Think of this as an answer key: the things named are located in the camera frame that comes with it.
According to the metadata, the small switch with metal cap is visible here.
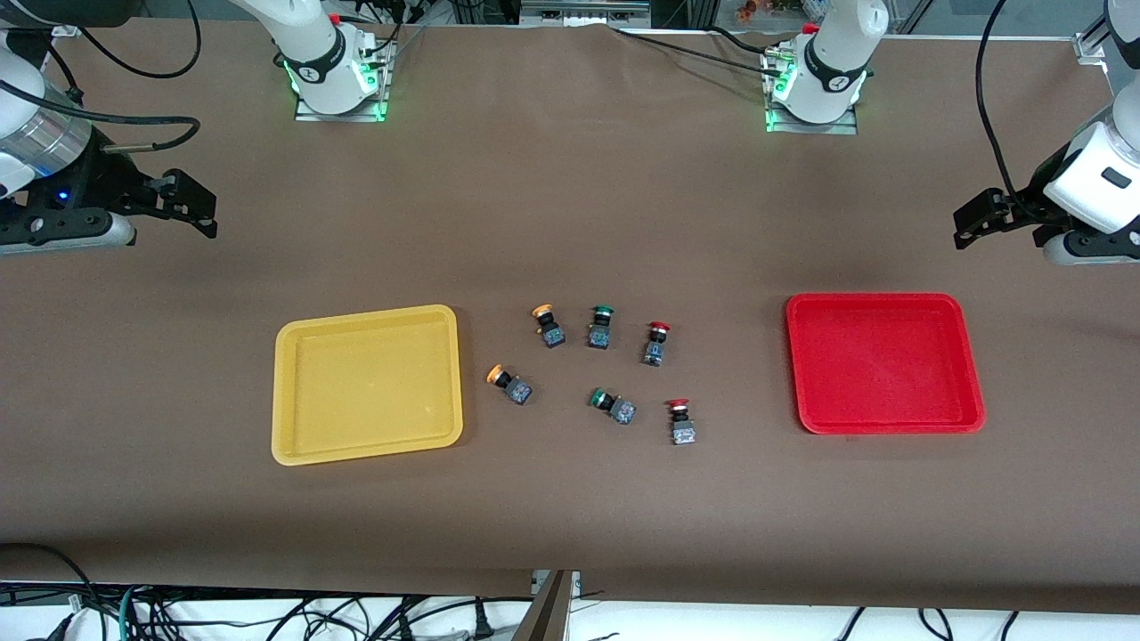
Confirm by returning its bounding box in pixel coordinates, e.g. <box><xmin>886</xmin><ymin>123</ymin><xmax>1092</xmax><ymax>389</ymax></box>
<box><xmin>666</xmin><ymin>398</ymin><xmax>698</xmax><ymax>446</ymax></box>

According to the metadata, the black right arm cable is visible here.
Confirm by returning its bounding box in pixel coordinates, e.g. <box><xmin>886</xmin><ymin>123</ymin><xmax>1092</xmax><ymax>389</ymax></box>
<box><xmin>0</xmin><ymin>80</ymin><xmax>201</xmax><ymax>152</ymax></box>

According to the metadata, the brown table cover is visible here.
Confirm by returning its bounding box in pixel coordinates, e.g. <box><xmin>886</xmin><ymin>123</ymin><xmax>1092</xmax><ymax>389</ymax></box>
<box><xmin>0</xmin><ymin>18</ymin><xmax>1140</xmax><ymax>615</ymax></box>

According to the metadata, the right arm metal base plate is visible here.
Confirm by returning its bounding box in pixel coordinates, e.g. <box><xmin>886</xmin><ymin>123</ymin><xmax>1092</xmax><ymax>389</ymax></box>
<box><xmin>294</xmin><ymin>85</ymin><xmax>393</xmax><ymax>123</ymax></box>

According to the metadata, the aluminium frame rail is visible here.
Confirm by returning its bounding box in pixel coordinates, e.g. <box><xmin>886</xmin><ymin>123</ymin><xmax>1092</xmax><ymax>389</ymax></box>
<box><xmin>519</xmin><ymin>0</ymin><xmax>653</xmax><ymax>29</ymax></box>

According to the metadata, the blue push-button switch block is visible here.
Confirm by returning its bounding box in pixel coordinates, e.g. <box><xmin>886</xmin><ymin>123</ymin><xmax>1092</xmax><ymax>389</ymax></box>
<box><xmin>640</xmin><ymin>321</ymin><xmax>672</xmax><ymax>369</ymax></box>

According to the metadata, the black cable on table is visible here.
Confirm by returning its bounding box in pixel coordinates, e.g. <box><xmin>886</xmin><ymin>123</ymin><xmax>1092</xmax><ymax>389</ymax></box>
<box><xmin>615</xmin><ymin>27</ymin><xmax>785</xmax><ymax>72</ymax></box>

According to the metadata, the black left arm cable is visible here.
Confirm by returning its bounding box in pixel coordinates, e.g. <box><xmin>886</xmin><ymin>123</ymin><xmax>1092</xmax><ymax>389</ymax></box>
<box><xmin>975</xmin><ymin>0</ymin><xmax>1034</xmax><ymax>223</ymax></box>

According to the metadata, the black floor cable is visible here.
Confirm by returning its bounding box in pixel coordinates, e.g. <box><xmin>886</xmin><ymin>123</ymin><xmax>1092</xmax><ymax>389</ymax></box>
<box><xmin>0</xmin><ymin>543</ymin><xmax>99</xmax><ymax>641</ymax></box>

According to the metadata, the green floor cable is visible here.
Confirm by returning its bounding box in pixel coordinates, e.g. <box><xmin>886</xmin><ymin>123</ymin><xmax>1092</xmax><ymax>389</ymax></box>
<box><xmin>116</xmin><ymin>583</ymin><xmax>143</xmax><ymax>641</ymax></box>

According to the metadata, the yellow plastic tray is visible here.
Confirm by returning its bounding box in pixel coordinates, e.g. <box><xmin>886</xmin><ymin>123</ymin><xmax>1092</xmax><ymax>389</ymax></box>
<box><xmin>271</xmin><ymin>304</ymin><xmax>465</xmax><ymax>467</ymax></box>

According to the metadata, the thin black cable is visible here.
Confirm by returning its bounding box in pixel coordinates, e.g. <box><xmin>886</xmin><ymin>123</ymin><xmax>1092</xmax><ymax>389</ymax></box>
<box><xmin>76</xmin><ymin>0</ymin><xmax>203</xmax><ymax>81</ymax></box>

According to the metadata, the yellow push button switch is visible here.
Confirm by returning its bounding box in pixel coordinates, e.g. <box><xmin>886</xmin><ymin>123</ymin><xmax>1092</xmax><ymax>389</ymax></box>
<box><xmin>486</xmin><ymin>364</ymin><xmax>533</xmax><ymax>406</ymax></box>
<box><xmin>532</xmin><ymin>304</ymin><xmax>567</xmax><ymax>350</ymax></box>

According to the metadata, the red plastic tray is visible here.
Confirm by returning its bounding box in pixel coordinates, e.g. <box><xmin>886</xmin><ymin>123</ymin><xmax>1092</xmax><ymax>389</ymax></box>
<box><xmin>785</xmin><ymin>292</ymin><xmax>987</xmax><ymax>435</ymax></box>

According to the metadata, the metal frame beam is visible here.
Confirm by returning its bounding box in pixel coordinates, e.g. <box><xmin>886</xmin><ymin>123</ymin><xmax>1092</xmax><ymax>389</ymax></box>
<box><xmin>510</xmin><ymin>570</ymin><xmax>575</xmax><ymax>641</ymax></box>

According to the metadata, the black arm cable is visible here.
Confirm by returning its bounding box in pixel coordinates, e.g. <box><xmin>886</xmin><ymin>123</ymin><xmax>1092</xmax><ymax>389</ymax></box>
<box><xmin>0</xmin><ymin>80</ymin><xmax>201</xmax><ymax>152</ymax></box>
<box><xmin>975</xmin><ymin>0</ymin><xmax>1034</xmax><ymax>223</ymax></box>

